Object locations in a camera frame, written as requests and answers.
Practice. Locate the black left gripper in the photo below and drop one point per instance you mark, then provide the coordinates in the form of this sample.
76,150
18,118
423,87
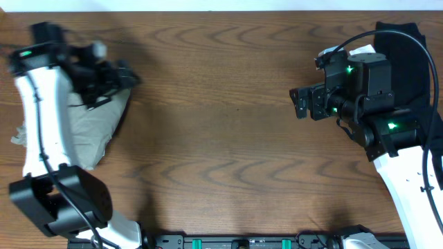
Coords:
113,74

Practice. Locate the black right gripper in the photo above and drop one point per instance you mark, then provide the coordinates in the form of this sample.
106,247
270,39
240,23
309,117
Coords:
317,102

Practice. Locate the grey-green shorts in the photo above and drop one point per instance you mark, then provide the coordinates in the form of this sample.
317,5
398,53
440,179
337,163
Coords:
90,128

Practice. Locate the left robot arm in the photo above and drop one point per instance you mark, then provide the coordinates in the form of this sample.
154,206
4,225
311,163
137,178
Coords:
55,193

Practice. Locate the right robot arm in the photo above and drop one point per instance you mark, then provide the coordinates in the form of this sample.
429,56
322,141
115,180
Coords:
358,90

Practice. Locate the white garment on right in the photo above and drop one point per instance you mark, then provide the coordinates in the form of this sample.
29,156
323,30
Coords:
364,49

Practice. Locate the black garment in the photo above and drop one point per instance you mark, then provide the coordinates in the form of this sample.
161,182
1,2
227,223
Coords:
410,77

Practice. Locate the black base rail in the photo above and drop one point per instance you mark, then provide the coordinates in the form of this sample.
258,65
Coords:
356,236

